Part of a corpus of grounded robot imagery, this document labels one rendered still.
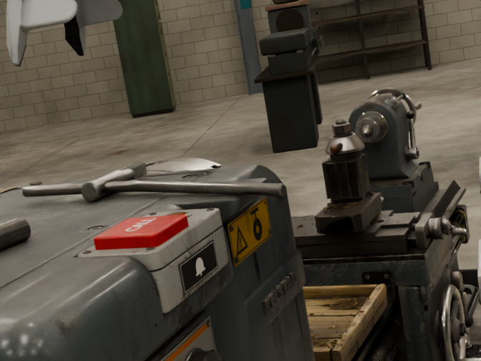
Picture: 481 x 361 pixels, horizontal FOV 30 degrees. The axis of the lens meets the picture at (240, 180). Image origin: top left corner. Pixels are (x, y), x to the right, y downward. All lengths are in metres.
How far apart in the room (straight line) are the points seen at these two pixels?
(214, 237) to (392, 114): 1.54
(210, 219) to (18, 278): 0.18
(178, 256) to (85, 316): 0.13
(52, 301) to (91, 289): 0.03
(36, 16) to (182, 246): 0.23
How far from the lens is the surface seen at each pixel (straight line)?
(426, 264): 1.74
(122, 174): 1.01
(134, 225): 0.76
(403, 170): 2.35
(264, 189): 0.84
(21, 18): 0.79
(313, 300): 1.68
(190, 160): 1.27
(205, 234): 0.79
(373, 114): 2.31
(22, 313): 0.63
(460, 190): 2.55
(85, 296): 0.65
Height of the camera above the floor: 1.43
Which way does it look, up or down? 11 degrees down
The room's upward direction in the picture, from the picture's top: 10 degrees counter-clockwise
